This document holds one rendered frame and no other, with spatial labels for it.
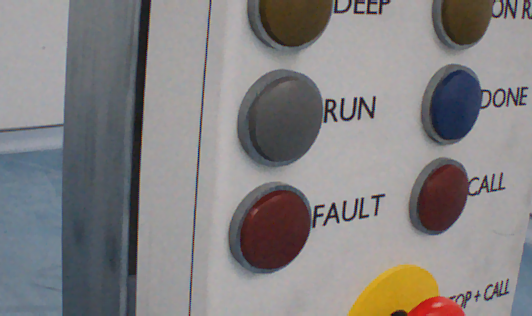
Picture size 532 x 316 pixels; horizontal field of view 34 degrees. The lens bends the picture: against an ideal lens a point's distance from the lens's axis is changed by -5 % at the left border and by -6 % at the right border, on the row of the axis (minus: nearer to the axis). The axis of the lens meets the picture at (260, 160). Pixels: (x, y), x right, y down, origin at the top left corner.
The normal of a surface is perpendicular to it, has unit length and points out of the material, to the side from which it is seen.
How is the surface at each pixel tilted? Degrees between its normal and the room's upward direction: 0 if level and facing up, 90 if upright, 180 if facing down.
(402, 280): 90
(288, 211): 87
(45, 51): 90
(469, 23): 93
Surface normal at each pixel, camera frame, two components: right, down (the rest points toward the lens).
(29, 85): 0.59, 0.27
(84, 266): -0.80, 0.10
